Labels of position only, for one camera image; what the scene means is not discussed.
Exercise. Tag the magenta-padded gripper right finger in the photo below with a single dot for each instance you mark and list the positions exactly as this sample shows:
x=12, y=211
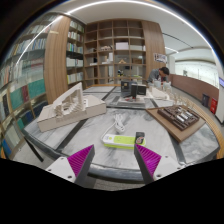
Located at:
x=160, y=166

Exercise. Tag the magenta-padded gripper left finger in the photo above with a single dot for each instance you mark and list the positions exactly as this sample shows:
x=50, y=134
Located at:
x=65, y=166

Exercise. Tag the black charger block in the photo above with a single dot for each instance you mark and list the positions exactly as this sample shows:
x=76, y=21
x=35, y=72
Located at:
x=139, y=138

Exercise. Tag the green and white power strip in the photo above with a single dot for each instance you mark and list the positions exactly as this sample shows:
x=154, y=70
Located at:
x=120, y=141

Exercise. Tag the brown model on wooden board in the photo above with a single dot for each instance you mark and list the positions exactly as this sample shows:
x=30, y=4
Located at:
x=178, y=118

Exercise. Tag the small white architectural model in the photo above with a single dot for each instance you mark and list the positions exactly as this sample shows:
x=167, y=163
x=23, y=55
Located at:
x=158, y=93

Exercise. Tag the black waste bin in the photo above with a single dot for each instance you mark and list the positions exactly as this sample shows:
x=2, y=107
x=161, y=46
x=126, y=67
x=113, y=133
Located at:
x=205, y=100

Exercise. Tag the black architectural model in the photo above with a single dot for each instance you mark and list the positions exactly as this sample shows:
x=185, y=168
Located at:
x=133, y=90

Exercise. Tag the person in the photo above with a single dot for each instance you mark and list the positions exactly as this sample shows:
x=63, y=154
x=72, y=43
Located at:
x=156, y=75

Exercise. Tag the tall bookshelf with books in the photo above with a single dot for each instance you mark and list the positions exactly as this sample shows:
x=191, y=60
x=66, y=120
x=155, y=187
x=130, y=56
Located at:
x=23, y=76

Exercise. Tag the narrow bookshelf with books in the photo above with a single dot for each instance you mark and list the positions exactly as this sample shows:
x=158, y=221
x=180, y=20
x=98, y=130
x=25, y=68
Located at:
x=75, y=56

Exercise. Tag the wooden cubby shelf unit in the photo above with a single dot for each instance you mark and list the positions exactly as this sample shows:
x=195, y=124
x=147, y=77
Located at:
x=113, y=50

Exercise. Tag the curved ceiling light strip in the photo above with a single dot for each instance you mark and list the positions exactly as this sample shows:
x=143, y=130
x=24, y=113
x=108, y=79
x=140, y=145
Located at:
x=68, y=12

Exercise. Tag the wall-mounted screen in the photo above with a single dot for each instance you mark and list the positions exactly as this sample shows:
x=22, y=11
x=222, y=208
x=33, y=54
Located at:
x=221, y=82

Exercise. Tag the wall poster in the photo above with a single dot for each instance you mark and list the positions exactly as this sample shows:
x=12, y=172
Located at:
x=160, y=58

